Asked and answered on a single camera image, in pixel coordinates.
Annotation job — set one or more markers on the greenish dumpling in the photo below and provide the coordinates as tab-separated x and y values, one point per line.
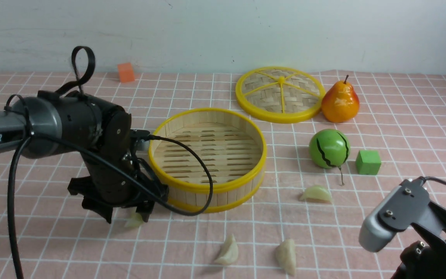
316	193

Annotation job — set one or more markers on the green foam cube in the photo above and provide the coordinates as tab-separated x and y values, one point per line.
368	162

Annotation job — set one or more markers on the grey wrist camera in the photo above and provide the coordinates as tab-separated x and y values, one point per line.
139	140
403	206

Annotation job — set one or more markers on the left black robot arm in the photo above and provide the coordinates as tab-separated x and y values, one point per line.
100	127

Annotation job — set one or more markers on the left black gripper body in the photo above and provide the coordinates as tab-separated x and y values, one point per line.
104	189

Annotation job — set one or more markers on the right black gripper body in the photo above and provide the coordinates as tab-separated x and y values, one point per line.
426	259

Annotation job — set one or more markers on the white dumpling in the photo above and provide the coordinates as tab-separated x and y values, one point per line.
229	252
135	220
285	255

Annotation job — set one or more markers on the orange yellow toy pear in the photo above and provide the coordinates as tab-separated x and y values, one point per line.
341	103

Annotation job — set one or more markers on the orange foam cube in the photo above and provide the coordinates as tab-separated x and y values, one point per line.
126	72

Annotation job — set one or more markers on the pink checkered tablecloth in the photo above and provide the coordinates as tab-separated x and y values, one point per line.
46	234

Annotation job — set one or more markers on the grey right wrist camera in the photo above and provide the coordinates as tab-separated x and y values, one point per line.
403	206

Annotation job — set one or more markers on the bamboo steamer tray yellow rim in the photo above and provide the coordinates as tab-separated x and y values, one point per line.
232	148

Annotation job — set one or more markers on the woven bamboo steamer lid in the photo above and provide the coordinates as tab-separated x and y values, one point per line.
279	94

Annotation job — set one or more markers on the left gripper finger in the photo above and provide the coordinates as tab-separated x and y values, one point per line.
144	210
105	211

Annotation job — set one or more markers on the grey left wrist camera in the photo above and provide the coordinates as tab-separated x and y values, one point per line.
139	140

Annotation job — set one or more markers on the green toy watermelon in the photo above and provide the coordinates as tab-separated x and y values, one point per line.
330	149

